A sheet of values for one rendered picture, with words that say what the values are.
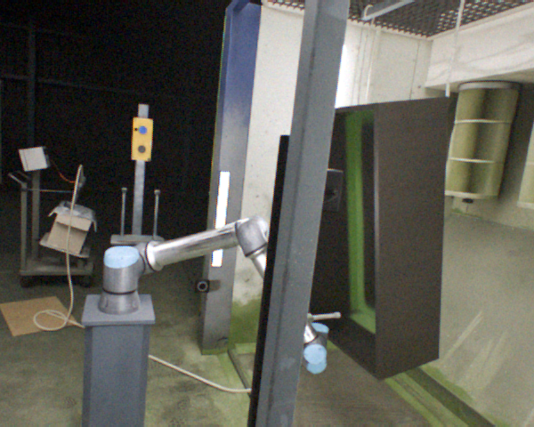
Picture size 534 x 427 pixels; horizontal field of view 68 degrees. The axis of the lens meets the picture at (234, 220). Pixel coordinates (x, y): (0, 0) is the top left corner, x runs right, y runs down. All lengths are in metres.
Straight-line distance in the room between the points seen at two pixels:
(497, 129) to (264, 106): 1.45
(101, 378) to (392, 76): 2.57
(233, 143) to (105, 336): 1.39
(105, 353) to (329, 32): 1.61
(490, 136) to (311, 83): 2.43
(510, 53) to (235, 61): 1.54
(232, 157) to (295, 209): 1.98
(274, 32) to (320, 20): 2.11
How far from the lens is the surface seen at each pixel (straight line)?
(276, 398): 0.71
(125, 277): 1.85
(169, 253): 1.92
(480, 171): 2.98
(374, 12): 2.35
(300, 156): 0.59
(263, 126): 2.62
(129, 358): 1.93
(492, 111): 2.99
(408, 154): 1.74
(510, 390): 2.65
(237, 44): 2.63
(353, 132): 2.32
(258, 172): 2.62
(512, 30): 2.87
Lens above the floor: 1.40
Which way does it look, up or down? 10 degrees down
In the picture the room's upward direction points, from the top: 6 degrees clockwise
